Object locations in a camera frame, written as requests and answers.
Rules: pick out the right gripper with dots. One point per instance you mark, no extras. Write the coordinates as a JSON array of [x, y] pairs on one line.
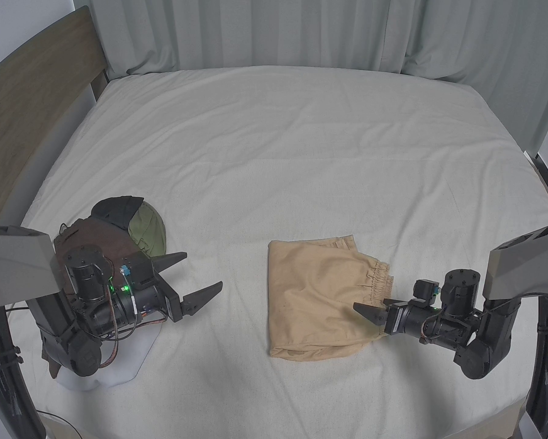
[[413, 320]]

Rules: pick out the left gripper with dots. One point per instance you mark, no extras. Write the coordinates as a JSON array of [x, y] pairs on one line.
[[150, 302]]

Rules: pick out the tan shorts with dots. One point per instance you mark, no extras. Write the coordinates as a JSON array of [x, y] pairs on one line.
[[310, 291]]

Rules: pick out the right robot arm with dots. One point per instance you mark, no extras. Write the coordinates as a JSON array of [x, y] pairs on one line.
[[484, 350]]

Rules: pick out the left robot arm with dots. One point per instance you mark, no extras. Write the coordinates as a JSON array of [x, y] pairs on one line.
[[73, 350]]

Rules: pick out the bed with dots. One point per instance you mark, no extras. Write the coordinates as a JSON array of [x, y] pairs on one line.
[[324, 153]]

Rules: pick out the green garment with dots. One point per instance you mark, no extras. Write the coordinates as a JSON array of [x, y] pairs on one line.
[[148, 227]]

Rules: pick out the brown garment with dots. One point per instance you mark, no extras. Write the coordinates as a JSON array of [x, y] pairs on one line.
[[95, 236]]

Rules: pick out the black garment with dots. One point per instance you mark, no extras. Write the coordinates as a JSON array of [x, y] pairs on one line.
[[114, 211]]

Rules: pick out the white garment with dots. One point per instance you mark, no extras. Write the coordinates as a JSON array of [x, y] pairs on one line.
[[123, 359]]

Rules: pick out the pale green curtain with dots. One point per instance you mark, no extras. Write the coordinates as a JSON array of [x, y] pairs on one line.
[[484, 25], [233, 16]]

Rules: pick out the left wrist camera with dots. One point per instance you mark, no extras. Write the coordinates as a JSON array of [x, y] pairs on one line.
[[139, 270]]

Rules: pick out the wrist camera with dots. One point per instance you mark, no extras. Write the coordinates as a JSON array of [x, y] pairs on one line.
[[139, 270], [425, 291]]

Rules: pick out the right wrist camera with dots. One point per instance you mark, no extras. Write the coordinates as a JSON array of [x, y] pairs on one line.
[[425, 291]]

